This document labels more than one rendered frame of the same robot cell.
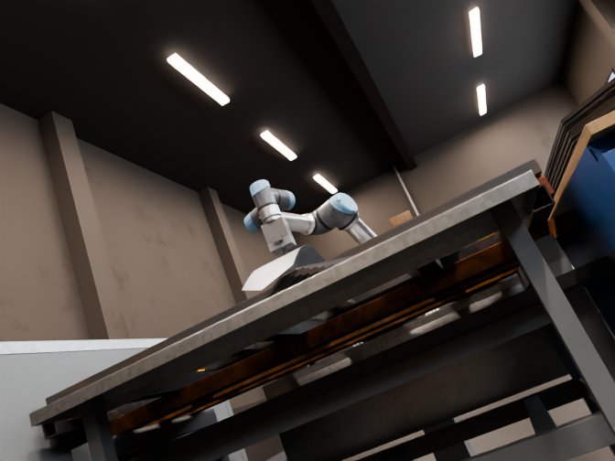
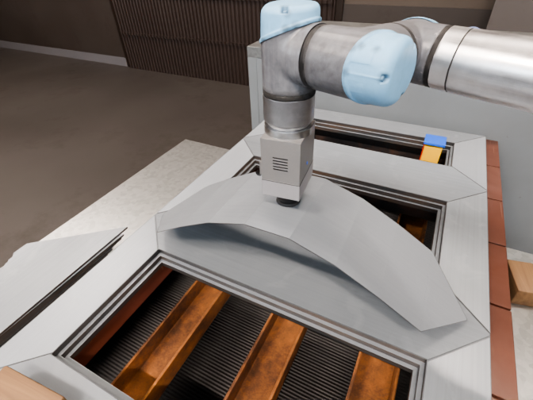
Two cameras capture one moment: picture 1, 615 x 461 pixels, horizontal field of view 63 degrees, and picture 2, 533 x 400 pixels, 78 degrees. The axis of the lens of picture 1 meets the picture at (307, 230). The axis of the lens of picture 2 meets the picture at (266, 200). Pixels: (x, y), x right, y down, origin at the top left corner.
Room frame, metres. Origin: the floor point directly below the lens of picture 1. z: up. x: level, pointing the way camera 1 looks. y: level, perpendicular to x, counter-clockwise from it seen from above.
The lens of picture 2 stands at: (1.76, -0.35, 1.38)
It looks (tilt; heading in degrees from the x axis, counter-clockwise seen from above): 38 degrees down; 104
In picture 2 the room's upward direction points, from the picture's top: 2 degrees counter-clockwise
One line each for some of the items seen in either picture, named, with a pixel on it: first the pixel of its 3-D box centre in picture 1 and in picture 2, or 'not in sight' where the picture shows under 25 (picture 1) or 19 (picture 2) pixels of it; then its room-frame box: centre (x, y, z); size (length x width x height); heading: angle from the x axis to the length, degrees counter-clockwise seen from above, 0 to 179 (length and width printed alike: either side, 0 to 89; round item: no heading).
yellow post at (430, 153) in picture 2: not in sight; (425, 169); (2.06, 0.64, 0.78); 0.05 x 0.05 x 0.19; 76
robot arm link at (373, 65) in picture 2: (277, 202); (364, 63); (1.78, 0.06, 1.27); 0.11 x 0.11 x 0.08; 59
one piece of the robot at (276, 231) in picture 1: (276, 233); (282, 152); (1.68, 0.11, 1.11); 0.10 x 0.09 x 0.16; 172
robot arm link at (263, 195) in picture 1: (264, 197); (291, 51); (1.69, 0.10, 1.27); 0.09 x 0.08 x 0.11; 149
